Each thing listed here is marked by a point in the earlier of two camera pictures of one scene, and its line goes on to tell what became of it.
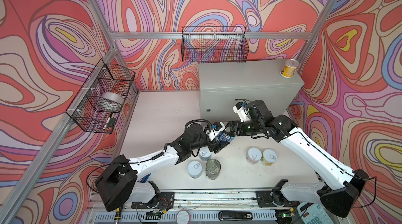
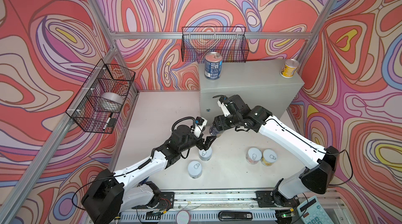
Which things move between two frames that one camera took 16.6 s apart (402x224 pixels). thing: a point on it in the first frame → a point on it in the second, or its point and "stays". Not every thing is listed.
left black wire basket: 96,107 stays
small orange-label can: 289,68 stays
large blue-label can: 222,137 → 213,62
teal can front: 194,169 stays
